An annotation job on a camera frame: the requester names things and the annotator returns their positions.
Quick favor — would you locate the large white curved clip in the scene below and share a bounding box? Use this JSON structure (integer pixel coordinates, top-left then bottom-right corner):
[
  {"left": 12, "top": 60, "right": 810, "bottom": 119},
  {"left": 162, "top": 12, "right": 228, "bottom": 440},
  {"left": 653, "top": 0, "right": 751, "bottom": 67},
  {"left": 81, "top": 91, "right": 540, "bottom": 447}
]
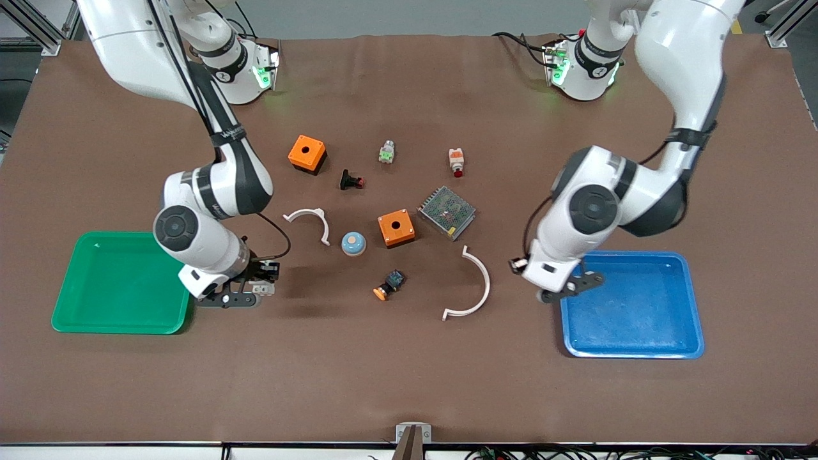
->
[{"left": 442, "top": 245, "right": 491, "bottom": 321}]

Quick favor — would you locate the small white curved clip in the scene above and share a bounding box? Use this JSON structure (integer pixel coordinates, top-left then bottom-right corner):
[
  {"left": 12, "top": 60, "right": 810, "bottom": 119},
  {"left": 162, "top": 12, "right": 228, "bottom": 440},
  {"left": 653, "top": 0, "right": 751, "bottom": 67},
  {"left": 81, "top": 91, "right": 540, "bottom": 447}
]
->
[{"left": 283, "top": 208, "right": 332, "bottom": 247}]

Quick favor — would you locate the green plastic tray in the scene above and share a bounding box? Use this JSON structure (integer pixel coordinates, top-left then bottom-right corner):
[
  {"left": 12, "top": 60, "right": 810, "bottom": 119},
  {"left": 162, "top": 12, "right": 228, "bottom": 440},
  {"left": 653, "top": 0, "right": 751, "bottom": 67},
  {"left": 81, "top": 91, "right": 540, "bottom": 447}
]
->
[{"left": 51, "top": 231, "right": 194, "bottom": 335}]

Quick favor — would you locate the blue plastic tray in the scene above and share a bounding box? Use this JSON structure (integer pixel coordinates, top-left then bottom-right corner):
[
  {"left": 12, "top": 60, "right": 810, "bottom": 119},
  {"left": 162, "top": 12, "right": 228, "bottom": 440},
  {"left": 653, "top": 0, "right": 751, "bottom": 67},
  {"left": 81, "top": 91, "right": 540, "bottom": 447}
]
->
[{"left": 557, "top": 250, "right": 706, "bottom": 359}]

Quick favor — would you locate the metal mesh power supply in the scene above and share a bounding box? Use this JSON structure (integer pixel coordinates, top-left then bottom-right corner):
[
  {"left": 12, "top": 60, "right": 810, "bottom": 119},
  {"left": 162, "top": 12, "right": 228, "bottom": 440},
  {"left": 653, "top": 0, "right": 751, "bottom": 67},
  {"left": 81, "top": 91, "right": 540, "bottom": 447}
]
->
[{"left": 417, "top": 185, "right": 477, "bottom": 242}]

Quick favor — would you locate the orange button box black base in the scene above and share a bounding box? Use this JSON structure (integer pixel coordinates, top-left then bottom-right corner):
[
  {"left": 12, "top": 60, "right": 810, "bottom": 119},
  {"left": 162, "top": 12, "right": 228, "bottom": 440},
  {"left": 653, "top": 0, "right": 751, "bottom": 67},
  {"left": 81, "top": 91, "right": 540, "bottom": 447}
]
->
[{"left": 288, "top": 135, "right": 328, "bottom": 176}]

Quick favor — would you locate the orange mushroom button blue block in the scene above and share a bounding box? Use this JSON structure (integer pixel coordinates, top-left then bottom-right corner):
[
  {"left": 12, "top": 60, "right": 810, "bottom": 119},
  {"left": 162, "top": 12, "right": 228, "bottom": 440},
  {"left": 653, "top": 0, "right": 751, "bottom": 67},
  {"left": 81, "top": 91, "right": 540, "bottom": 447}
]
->
[{"left": 373, "top": 269, "right": 406, "bottom": 302}]

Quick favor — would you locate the brown table cover mat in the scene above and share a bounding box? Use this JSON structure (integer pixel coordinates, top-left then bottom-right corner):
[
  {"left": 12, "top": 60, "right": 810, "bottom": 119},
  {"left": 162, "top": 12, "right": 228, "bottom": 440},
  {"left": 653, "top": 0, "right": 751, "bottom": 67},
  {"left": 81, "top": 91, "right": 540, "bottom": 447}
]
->
[{"left": 0, "top": 33, "right": 818, "bottom": 446}]

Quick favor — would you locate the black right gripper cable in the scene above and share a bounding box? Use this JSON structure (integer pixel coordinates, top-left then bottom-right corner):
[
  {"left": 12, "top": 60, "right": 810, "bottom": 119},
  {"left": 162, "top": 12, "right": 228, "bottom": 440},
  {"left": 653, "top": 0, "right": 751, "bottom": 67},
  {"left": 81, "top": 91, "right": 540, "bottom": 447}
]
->
[{"left": 256, "top": 214, "right": 291, "bottom": 263}]

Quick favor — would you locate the grey metal bracket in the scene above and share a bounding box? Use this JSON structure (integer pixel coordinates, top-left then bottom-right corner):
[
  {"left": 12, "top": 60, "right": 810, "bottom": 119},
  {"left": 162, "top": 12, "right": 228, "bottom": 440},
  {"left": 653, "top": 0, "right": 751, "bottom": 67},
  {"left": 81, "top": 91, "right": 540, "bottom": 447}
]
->
[{"left": 396, "top": 422, "right": 433, "bottom": 443}]

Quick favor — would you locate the brown post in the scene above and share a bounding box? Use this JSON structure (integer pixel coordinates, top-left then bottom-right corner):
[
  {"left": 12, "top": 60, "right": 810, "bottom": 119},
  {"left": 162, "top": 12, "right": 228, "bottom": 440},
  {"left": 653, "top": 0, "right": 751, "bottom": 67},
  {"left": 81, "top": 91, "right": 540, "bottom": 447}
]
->
[{"left": 391, "top": 425, "right": 424, "bottom": 460}]

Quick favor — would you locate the black left base cable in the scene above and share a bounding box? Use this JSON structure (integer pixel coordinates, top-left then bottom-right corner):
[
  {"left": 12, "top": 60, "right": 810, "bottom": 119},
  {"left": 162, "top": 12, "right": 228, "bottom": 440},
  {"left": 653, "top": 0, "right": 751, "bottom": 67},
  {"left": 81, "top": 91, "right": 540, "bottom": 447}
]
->
[{"left": 492, "top": 31, "right": 557, "bottom": 68}]

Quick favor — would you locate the aluminium frame profile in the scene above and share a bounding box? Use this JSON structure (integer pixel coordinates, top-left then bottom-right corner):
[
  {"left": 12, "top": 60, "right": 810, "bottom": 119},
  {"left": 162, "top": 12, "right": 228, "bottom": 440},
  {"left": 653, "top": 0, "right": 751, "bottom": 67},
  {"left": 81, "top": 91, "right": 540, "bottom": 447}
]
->
[
  {"left": 0, "top": 0, "right": 84, "bottom": 55},
  {"left": 764, "top": 0, "right": 818, "bottom": 49}
]

